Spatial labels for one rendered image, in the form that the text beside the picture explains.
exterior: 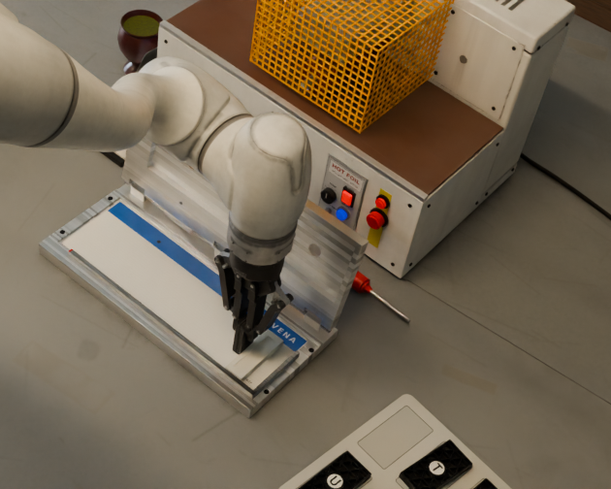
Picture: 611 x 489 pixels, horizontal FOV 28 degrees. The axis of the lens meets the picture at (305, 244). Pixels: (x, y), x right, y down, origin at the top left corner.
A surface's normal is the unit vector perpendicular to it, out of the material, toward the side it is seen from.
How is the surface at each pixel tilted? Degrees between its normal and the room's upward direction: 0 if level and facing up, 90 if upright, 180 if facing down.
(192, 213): 79
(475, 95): 90
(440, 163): 0
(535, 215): 0
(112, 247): 0
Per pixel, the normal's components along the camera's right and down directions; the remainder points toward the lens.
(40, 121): 0.72, 0.63
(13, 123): 0.47, 0.80
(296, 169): 0.66, 0.47
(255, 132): -0.03, -0.55
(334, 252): -0.59, 0.39
